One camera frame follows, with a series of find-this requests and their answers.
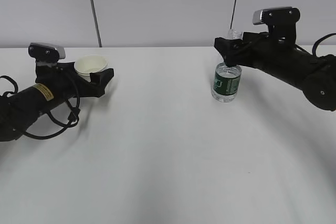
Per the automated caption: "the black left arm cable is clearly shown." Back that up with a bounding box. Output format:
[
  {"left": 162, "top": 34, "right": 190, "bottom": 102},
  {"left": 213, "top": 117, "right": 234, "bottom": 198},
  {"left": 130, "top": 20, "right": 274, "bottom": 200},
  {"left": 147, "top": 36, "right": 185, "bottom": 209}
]
[{"left": 0, "top": 70, "right": 81, "bottom": 140}]

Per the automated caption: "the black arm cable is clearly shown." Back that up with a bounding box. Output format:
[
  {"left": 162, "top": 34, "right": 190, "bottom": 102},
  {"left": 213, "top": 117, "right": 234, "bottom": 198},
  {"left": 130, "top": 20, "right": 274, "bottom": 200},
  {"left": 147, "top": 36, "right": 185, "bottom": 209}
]
[
  {"left": 0, "top": 70, "right": 81, "bottom": 140},
  {"left": 293, "top": 33, "right": 336, "bottom": 58}
]

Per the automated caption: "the clear water bottle green label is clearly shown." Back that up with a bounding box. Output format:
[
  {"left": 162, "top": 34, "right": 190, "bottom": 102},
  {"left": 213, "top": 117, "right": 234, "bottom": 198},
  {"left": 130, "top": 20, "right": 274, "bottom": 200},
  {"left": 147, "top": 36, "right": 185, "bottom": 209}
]
[{"left": 211, "top": 29, "right": 244, "bottom": 103}]

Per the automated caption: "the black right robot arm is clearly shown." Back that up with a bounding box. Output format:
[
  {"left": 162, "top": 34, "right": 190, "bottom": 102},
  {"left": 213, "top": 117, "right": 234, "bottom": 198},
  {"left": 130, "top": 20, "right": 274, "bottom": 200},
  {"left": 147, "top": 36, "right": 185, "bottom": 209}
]
[{"left": 214, "top": 32, "right": 335, "bottom": 111}]

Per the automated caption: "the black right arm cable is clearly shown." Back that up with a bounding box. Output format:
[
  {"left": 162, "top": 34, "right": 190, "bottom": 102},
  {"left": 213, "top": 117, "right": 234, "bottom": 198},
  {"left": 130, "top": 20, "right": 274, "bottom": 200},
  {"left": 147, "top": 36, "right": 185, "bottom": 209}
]
[{"left": 293, "top": 33, "right": 336, "bottom": 58}]

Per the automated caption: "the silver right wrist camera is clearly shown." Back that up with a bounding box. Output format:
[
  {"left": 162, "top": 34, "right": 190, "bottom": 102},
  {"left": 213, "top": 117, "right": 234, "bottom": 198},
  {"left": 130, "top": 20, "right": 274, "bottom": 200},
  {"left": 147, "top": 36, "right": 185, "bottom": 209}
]
[{"left": 252, "top": 6, "right": 301, "bottom": 42}]

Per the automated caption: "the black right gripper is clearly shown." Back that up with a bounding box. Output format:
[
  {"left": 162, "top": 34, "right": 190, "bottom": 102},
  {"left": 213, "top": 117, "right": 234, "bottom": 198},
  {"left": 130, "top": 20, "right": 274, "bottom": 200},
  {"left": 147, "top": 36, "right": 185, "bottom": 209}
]
[{"left": 214, "top": 32, "right": 299, "bottom": 72}]

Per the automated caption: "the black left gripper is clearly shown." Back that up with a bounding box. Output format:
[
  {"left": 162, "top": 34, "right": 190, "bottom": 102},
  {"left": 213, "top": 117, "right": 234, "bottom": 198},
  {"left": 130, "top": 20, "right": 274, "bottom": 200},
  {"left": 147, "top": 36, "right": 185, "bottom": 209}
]
[{"left": 35, "top": 62, "right": 114, "bottom": 98}]

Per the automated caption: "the white paper cup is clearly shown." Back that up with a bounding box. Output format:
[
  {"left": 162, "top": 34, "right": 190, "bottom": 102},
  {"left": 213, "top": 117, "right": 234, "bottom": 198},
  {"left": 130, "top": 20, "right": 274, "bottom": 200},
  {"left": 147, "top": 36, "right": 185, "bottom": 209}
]
[{"left": 74, "top": 55, "right": 108, "bottom": 82}]

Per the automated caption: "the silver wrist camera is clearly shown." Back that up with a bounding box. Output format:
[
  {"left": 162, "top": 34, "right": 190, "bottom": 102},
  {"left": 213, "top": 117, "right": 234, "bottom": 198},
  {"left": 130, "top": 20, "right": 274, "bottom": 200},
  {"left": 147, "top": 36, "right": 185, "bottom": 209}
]
[
  {"left": 252, "top": 6, "right": 301, "bottom": 42},
  {"left": 28, "top": 42, "right": 66, "bottom": 67}
]

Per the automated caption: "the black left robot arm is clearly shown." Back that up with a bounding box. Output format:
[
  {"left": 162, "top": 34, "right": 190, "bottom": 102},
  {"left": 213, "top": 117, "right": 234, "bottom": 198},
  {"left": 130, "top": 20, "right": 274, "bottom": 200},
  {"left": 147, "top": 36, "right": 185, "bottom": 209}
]
[{"left": 1, "top": 62, "right": 114, "bottom": 142}]

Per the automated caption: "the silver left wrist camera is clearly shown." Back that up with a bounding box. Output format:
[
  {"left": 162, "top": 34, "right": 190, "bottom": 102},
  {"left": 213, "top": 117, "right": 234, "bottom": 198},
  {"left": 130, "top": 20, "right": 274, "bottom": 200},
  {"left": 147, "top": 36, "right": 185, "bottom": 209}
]
[{"left": 28, "top": 42, "right": 66, "bottom": 67}]

